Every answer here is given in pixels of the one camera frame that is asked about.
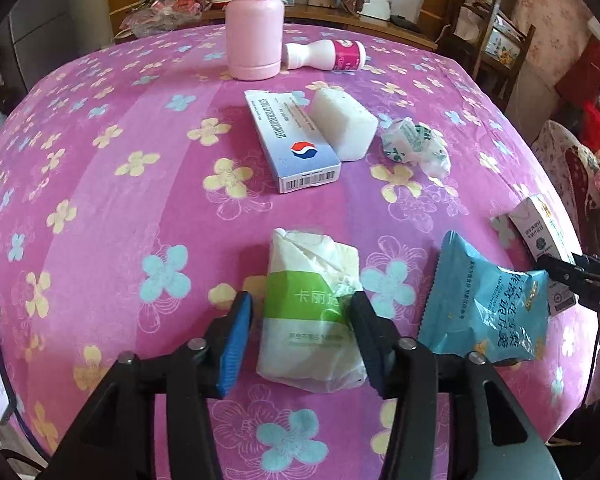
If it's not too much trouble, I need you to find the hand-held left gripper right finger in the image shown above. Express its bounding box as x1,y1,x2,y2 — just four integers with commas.
347,290,556,480

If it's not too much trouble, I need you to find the blue snack packet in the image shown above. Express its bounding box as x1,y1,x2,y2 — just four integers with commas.
416,230,551,363

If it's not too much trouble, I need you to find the floral covered sofa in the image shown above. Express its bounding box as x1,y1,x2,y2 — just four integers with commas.
532,120,600,241

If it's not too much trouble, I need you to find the small white green box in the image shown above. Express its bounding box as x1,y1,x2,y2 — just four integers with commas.
507,195,578,317

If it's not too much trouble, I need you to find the pile of plastic bags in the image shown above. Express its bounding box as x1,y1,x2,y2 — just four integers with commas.
115,0,226,41

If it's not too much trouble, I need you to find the white blue medicine box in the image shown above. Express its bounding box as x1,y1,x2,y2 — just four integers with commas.
243,89,342,194

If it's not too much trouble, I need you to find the white foam block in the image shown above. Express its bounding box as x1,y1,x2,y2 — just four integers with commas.
312,87,379,162

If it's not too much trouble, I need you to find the white green tissue pack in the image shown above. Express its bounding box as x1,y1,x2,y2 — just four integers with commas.
256,227,368,393

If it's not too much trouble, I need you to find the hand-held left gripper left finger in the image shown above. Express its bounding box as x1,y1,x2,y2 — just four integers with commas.
50,291,255,480

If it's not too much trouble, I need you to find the red bag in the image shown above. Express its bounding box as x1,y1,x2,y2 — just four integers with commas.
555,40,600,111

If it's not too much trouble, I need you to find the white pink-label yogurt bottle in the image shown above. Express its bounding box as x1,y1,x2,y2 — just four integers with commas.
285,39,367,73

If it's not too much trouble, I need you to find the grey refrigerator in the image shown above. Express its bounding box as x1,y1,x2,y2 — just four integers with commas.
7,0,106,61

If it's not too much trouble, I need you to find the pink water bottle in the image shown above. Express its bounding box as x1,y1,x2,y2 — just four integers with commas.
224,0,287,82

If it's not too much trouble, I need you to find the crumpled white green wrapper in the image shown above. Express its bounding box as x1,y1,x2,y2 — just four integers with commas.
380,116,452,179

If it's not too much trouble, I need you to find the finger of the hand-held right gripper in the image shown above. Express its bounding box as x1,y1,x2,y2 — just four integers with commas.
536,254,600,313

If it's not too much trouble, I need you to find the dark wooden chair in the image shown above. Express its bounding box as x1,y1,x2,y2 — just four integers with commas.
437,0,537,106

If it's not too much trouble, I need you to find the pink floral tablecloth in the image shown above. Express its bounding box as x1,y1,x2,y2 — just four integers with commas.
0,22,600,466

